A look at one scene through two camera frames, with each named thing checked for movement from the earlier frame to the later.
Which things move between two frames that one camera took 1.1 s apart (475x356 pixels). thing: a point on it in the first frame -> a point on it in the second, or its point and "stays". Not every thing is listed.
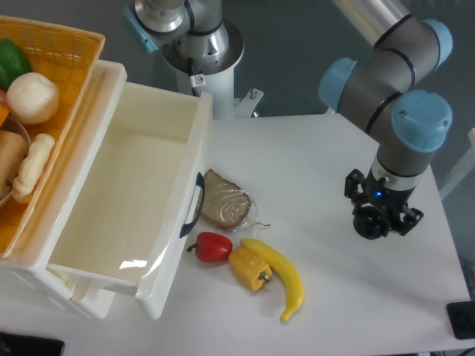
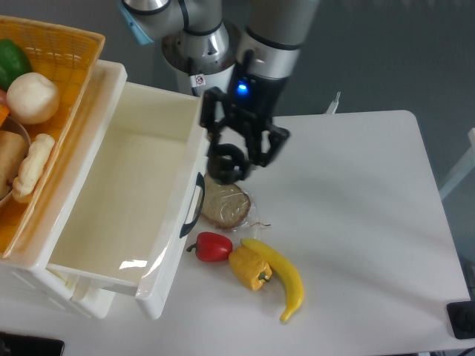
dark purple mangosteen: x=369 y=222 -> x=227 y=164
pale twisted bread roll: x=33 y=167 stays
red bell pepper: x=211 y=247 stays
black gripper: x=390 y=199 -> x=257 y=96
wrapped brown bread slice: x=224 y=205 stays
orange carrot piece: x=4 y=113 stays
